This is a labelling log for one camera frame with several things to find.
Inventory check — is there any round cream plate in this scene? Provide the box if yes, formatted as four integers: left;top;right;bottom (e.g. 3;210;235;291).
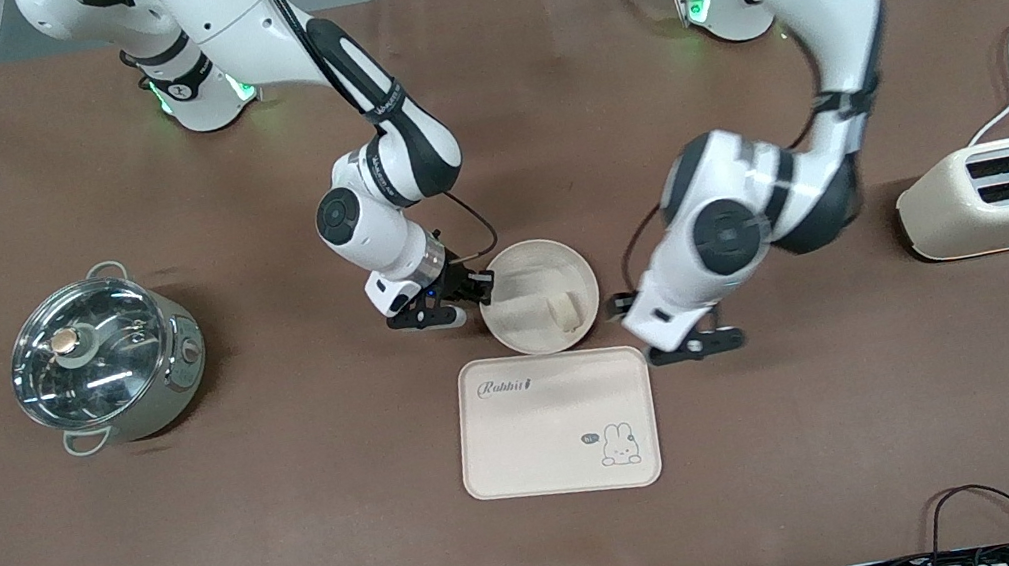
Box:
470;230;609;364

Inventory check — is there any white steamed bun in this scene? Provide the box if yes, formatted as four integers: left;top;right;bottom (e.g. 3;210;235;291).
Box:
546;288;582;333

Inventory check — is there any cream rabbit print tray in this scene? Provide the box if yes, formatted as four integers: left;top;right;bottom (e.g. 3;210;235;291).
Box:
445;333;667;514

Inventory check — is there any steel cooking pot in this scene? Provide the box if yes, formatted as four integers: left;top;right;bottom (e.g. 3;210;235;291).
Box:
0;249;221;467

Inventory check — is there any cream two-slot toaster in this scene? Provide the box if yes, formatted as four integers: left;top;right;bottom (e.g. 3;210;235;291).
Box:
888;137;1009;268

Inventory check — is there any brown table mat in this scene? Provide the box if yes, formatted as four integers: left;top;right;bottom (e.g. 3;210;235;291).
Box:
0;0;1009;566

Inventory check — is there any glass pot lid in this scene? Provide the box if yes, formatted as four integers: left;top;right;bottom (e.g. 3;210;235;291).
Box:
0;269;181;439

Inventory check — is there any black looped cable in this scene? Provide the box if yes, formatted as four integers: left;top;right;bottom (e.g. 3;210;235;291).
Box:
920;478;1009;561

